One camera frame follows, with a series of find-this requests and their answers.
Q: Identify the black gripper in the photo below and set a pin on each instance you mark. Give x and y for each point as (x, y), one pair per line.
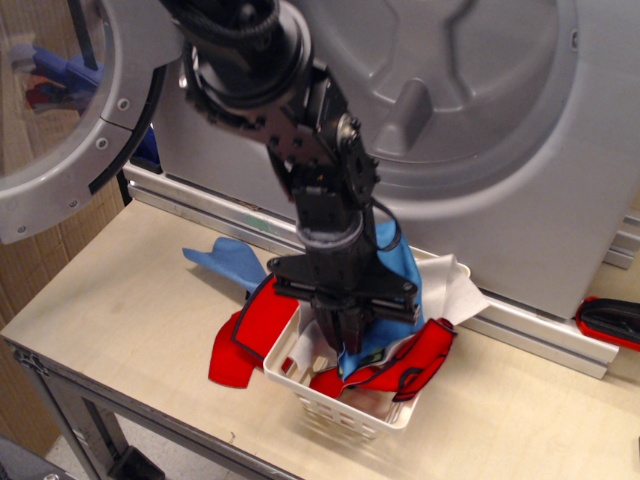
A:
(337, 283)

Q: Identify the dark blue cloth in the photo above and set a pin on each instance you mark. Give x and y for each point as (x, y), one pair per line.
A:
(400, 277)

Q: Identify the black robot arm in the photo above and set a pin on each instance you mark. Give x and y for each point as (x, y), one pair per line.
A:
(250, 69)

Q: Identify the white plastic laundry basket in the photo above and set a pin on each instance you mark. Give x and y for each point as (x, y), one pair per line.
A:
(365, 412)

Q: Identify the grey toy washing machine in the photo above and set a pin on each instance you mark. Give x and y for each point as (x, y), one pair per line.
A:
(507, 132)

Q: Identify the round transparent machine door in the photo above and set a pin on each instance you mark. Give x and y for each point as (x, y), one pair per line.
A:
(80, 84)

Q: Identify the green cloth with black trim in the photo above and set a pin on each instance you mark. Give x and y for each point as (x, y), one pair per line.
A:
(372, 358)

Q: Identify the red cloth in basket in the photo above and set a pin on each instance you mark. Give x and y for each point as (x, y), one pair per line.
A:
(405, 374)

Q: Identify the red cloth beside basket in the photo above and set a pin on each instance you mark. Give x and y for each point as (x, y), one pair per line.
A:
(243, 342)

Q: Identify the grey white cloth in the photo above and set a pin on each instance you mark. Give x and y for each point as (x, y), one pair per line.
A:
(447, 292)

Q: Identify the light blue cloth on table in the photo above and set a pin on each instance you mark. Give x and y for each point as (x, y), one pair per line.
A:
(232, 259)

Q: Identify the red and black tool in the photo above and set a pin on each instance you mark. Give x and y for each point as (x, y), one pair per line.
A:
(610, 320)

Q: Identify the aluminium extrusion rail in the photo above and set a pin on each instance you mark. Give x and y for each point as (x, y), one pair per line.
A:
(557, 340)

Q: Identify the metal table frame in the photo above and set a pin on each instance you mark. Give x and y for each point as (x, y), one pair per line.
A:
(87, 413)

